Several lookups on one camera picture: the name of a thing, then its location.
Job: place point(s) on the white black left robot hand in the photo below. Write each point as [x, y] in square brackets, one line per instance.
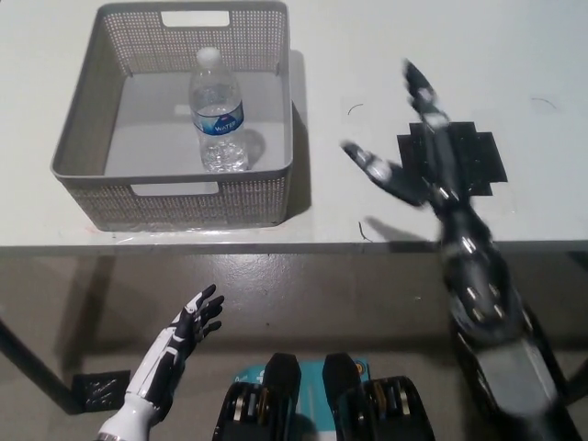
[161, 353]

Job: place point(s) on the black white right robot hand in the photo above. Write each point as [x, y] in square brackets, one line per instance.
[473, 271]

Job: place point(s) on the clear plastic water bottle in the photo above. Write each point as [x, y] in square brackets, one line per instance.
[218, 124]

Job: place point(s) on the black floor tape patch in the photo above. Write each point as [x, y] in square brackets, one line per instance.
[101, 390]

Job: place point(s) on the dark metal table leg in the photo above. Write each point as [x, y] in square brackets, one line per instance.
[37, 367]

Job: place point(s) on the black robot body teal tops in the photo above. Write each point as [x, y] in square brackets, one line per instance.
[285, 381]

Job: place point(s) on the grey perforated plastic basket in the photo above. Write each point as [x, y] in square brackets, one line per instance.
[151, 193]

